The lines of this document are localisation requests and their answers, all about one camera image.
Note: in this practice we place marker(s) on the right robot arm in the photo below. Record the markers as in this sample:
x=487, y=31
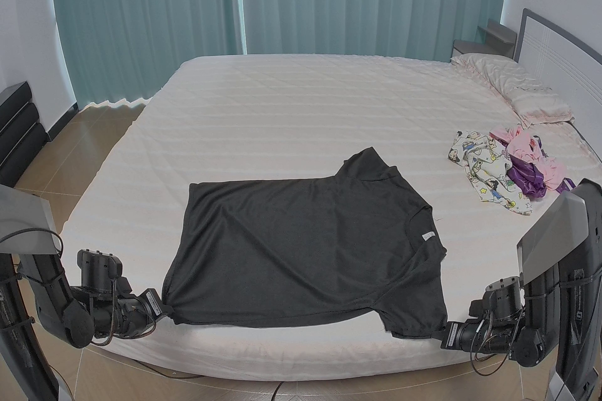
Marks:
x=559, y=248

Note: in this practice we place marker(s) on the black chest of drawers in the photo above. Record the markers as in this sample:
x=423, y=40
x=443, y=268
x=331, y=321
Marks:
x=16, y=136

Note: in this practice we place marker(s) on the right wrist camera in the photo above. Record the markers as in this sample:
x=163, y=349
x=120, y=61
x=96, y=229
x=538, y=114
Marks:
x=478, y=309

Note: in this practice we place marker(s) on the white printed garment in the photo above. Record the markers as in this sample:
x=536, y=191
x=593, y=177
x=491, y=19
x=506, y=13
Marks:
x=484, y=176

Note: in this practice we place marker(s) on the pale pink pillow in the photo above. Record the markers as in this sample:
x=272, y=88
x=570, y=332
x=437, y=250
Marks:
x=522, y=93

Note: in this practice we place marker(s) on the black T-shirt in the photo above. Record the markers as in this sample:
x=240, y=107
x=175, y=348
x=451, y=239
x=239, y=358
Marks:
x=301, y=248

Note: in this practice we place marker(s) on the grey bedside table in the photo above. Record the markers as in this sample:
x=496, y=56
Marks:
x=475, y=46

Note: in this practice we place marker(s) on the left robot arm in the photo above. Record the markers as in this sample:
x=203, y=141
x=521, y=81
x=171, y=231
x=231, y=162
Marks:
x=51, y=295

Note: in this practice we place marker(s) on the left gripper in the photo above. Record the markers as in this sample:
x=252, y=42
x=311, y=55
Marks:
x=134, y=314

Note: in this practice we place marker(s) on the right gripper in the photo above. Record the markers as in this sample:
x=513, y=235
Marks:
x=475, y=335

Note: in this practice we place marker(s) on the pink garment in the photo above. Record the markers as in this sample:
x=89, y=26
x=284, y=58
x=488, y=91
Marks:
x=526, y=150

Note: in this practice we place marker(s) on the purple garment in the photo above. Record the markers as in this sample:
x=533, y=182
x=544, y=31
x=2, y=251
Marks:
x=526, y=180

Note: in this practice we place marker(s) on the bed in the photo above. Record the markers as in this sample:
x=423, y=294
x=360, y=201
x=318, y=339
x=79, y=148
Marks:
x=291, y=107

